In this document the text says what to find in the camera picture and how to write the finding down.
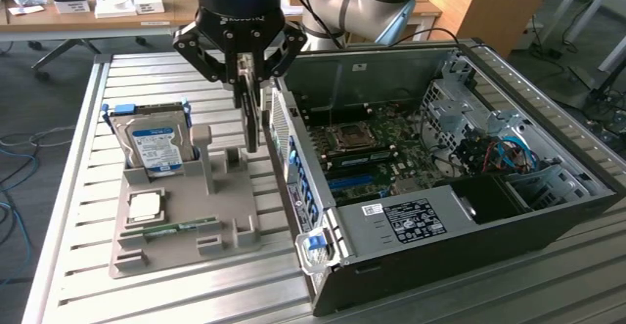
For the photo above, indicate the stack of white papers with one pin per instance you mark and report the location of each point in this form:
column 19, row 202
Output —
column 294, row 9

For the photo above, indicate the grey power supply unit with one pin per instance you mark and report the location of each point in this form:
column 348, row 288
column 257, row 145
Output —
column 372, row 236

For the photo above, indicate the graphics card with metal bracket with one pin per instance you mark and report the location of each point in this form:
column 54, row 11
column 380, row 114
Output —
column 252, row 118

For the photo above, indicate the small white box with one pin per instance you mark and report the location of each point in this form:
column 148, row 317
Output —
column 149, row 5

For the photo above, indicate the metal CPU socket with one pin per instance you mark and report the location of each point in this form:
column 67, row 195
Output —
column 350, row 135

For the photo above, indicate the white table frame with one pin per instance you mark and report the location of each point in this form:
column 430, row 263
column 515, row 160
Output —
column 588, row 9

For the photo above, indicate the blue expansion slot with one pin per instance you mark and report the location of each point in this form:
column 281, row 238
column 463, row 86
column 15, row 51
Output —
column 354, row 184

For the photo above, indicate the grey parts rack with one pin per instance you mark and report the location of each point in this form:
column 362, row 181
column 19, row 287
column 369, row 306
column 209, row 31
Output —
column 206, row 206

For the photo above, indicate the green motherboard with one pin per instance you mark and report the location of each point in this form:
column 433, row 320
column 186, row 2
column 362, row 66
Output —
column 416, row 155

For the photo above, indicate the hard disk with blue rails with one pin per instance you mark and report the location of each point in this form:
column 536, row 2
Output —
column 154, row 148

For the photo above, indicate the flat white box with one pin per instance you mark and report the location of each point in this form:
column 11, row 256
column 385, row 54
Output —
column 115, row 13

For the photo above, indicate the white box with black top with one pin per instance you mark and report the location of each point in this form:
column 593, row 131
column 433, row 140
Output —
column 71, row 3

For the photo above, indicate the blue case latch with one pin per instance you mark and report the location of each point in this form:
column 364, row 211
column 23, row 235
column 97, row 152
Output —
column 313, row 244

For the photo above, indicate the black open PC case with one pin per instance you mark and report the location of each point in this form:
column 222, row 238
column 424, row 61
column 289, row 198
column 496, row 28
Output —
column 440, row 265

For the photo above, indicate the white card with red mark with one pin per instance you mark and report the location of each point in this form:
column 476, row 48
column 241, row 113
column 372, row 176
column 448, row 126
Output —
column 25, row 10

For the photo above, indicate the silver CPU chip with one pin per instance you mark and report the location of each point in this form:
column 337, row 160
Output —
column 148, row 208

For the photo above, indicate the silver metal disk bay cage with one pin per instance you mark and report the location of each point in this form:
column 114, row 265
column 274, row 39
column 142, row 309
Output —
column 451, row 115

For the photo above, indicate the silver chipset heatsink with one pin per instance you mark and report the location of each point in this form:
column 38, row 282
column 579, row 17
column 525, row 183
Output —
column 410, row 187

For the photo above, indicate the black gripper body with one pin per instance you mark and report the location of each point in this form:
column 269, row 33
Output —
column 240, row 9

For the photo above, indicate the wooden cabinet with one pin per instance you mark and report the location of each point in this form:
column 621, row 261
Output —
column 489, row 9

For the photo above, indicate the wooden desk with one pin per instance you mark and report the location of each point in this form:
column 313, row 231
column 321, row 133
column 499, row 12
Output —
column 74, row 20

